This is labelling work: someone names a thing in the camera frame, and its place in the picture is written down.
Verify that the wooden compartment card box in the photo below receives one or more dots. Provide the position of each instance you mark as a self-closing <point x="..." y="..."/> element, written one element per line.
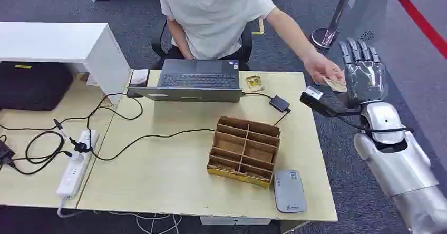
<point x="244" y="150"/>

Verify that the grey card reader device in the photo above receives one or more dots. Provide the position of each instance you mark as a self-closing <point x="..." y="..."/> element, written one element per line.
<point x="289" y="191"/>

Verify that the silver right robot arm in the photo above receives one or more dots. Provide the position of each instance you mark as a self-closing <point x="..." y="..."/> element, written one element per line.
<point x="398" y="162"/>

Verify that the white side desk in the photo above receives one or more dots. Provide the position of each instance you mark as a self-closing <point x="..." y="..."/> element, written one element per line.
<point x="66" y="47"/>

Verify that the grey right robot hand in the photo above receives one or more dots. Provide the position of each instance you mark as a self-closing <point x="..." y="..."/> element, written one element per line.
<point x="365" y="78"/>

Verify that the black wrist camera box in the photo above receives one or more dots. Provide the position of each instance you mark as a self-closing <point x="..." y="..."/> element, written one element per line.
<point x="316" y="99"/>

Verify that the small black adapter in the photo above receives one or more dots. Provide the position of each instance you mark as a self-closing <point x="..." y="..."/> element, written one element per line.
<point x="279" y="103"/>

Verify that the black charger brick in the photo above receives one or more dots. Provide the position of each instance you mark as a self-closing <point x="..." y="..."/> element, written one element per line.
<point x="5" y="154"/>

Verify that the black bag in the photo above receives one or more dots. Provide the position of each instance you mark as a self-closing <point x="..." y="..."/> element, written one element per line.
<point x="33" y="85"/>

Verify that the dark grey laptop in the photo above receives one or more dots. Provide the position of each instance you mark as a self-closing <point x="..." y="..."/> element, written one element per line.
<point x="199" y="82"/>

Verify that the smartphone with pale case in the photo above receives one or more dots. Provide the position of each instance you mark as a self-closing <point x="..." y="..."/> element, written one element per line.
<point x="139" y="77"/>

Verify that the red floor tape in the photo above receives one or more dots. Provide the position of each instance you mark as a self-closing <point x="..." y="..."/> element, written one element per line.
<point x="420" y="19"/>

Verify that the pale card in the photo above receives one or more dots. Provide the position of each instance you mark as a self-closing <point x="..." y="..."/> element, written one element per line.
<point x="336" y="85"/>

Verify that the person's hand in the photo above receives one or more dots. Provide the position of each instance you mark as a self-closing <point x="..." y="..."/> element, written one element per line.
<point x="323" y="70"/>

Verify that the black office chair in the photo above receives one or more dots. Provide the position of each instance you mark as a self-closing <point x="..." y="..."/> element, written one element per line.
<point x="244" y="44"/>

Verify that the metal stand with round base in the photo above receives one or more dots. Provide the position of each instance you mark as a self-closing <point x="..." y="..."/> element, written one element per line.
<point x="333" y="19"/>

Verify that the white power strip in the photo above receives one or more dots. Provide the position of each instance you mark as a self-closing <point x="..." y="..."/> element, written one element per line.
<point x="75" y="166"/>

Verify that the person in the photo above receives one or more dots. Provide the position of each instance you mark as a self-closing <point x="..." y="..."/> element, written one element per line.
<point x="216" y="16"/>

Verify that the black power plug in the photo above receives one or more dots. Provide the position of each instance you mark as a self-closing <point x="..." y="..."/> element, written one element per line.
<point x="79" y="145"/>

